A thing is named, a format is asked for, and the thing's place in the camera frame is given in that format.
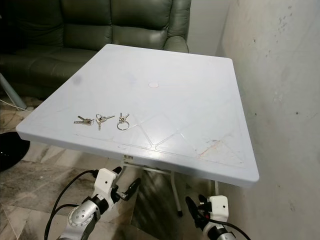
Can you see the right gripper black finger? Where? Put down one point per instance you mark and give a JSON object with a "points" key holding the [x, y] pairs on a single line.
{"points": [[203, 200], [192, 207]]}

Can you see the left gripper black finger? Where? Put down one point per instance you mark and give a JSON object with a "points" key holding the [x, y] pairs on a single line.
{"points": [[133, 187]]}

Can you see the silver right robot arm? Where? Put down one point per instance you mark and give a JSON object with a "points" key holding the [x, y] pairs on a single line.
{"points": [[217, 234]]}

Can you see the small silver key bunch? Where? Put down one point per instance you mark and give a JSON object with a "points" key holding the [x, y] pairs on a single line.
{"points": [[100, 119], [84, 120]]}

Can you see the white plastic folding table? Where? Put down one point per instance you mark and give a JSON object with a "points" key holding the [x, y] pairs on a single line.
{"points": [[160, 110]]}

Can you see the white round table cap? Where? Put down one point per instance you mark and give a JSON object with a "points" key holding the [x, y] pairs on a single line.
{"points": [[153, 85]]}

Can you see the black round floor object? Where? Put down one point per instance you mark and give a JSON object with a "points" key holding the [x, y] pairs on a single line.
{"points": [[6, 150]]}

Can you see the grey metal leg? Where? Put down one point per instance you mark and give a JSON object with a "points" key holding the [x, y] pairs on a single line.
{"points": [[12, 92]]}

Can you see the green leather sofa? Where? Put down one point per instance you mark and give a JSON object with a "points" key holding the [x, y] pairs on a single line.
{"points": [[105, 30]]}

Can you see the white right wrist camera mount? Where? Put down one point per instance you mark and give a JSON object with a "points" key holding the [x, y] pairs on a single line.
{"points": [[219, 205]]}

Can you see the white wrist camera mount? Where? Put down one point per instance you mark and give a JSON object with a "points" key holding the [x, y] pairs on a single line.
{"points": [[106, 184], [219, 205]]}

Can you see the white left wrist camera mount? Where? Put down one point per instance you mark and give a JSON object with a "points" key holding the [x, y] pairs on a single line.
{"points": [[106, 184]]}

